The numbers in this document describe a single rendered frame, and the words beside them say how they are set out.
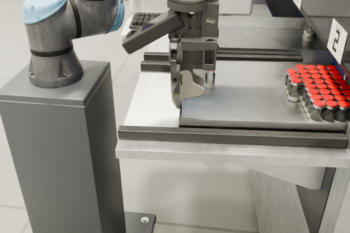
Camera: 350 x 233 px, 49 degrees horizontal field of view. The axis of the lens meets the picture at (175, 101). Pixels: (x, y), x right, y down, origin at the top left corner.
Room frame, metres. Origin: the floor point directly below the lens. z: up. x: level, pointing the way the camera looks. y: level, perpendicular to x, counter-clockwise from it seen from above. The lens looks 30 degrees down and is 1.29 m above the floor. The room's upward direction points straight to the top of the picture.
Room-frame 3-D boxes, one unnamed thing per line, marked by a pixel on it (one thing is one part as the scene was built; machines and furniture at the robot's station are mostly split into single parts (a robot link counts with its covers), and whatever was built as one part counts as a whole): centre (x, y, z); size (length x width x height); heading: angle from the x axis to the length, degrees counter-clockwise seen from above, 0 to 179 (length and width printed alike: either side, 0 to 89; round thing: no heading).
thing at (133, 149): (0.86, -0.16, 0.87); 0.70 x 0.48 x 0.02; 176
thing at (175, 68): (0.61, 0.00, 0.99); 0.05 x 0.02 x 0.09; 176
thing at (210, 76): (0.76, -0.08, 0.90); 0.02 x 0.02 x 0.04
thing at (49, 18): (1.00, 0.34, 0.96); 0.13 x 0.12 x 0.14; 120
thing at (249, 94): (0.69, -0.18, 0.90); 0.34 x 0.26 x 0.04; 87
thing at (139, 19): (1.41, -0.03, 0.82); 0.40 x 0.14 x 0.02; 87
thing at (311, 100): (0.69, -0.27, 0.90); 0.18 x 0.02 x 0.05; 176
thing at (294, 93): (0.70, -0.25, 0.90); 0.02 x 0.02 x 0.05
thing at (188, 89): (0.61, -0.02, 0.95); 0.06 x 0.03 x 0.09; 86
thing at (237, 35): (1.03, -0.24, 0.90); 0.34 x 0.26 x 0.04; 86
